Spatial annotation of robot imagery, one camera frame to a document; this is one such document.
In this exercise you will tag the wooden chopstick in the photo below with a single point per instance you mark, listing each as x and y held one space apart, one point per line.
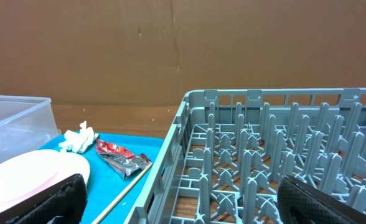
120 196

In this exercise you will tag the red foil wrapper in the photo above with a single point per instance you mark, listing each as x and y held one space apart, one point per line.
121 159

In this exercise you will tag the grey dish rack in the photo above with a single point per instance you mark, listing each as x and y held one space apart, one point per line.
227 151

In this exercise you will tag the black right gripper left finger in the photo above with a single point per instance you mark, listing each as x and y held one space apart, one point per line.
63 202

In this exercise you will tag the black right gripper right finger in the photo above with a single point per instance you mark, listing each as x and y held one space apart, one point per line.
298 202

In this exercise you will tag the white napkin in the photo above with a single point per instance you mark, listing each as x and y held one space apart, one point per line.
78 142

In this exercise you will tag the white round plate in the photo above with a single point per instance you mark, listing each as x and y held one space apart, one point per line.
27 174

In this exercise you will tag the teal plastic tray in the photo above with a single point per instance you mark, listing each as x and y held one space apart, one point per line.
104 184

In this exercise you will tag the brown cardboard backdrop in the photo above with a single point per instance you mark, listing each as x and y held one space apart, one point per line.
153 52

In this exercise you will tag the clear plastic bin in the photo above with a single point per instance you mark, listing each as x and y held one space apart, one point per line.
26 123

